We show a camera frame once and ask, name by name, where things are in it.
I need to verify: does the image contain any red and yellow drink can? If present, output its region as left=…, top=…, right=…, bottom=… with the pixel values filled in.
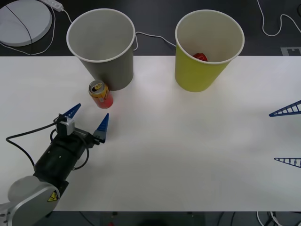
left=88, top=80, right=114, bottom=109

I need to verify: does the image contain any white power strip cable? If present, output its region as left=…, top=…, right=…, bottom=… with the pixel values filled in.
left=61, top=8, right=177, bottom=51

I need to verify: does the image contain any white cable under table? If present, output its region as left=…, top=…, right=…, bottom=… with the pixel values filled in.
left=256, top=211, right=286, bottom=226

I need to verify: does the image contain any yellow-green plastic bin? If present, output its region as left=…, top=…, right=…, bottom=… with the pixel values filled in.
left=174, top=9, right=245, bottom=93

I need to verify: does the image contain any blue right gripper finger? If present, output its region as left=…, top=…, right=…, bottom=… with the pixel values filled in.
left=269, top=100, right=301, bottom=118
left=274, top=157, right=301, bottom=168

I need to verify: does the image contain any white power strip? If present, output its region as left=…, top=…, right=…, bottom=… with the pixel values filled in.
left=39, top=0, right=63, bottom=11

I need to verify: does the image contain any thin black cable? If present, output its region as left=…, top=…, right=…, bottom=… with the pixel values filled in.
left=5, top=4, right=33, bottom=55

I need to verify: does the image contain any white cable round disc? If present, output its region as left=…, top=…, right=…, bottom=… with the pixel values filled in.
left=0, top=4, right=56, bottom=56

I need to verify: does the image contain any white looping floor cable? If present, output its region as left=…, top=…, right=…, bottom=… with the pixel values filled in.
left=257, top=0, right=301, bottom=37

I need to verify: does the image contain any grey plastic bin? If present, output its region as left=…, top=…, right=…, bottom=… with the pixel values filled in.
left=66, top=8, right=136, bottom=91

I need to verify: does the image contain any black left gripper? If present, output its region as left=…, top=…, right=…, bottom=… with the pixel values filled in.
left=58, top=103, right=110, bottom=148

